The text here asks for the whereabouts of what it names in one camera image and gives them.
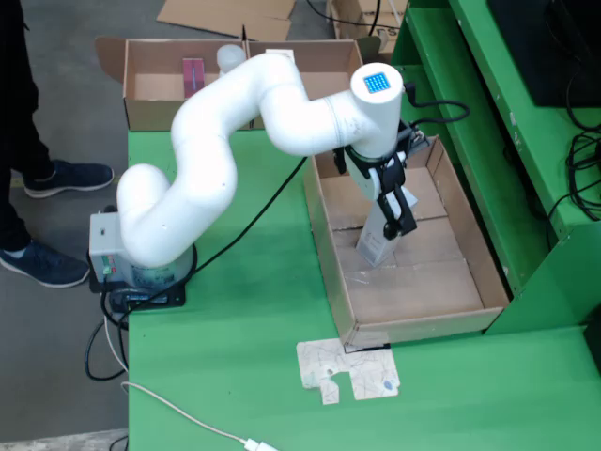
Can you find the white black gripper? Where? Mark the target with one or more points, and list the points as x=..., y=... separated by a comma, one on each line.
x=366, y=176

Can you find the white d'Alba carton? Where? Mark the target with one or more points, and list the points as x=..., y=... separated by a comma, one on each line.
x=373, y=244

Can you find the grey robot base box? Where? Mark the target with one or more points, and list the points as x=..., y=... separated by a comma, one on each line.
x=101, y=239

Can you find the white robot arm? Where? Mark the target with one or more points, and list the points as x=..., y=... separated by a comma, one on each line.
x=202, y=155

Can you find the shallow cardboard tray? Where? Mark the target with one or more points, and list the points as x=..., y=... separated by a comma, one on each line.
x=413, y=291

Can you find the printed brown cardboard box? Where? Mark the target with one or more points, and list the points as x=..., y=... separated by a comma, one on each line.
x=357, y=19

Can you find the pink slim box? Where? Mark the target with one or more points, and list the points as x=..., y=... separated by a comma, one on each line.
x=192, y=75

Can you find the flat cardboard sheet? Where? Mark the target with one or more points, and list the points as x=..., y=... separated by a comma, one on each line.
x=225, y=14

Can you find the divided cardboard box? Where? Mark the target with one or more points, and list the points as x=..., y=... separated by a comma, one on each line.
x=155, y=113

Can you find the green metal rack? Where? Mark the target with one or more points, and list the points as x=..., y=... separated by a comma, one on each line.
x=526, y=263

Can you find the white scribbled paper patch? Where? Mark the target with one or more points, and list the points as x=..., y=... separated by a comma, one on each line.
x=361, y=371

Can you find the white plastic bottle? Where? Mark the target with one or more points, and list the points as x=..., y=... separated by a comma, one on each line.
x=230, y=56

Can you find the black monitor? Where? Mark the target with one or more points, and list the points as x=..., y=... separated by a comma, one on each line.
x=540, y=47

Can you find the dark blue sneaker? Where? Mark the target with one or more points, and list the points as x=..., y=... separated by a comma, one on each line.
x=42, y=265
x=70, y=178

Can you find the black trouser leg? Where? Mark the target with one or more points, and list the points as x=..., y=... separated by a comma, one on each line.
x=9, y=211
x=19, y=94

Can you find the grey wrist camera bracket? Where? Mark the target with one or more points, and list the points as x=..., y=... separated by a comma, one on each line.
x=415, y=141

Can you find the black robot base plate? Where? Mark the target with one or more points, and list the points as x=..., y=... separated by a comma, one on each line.
x=164, y=298

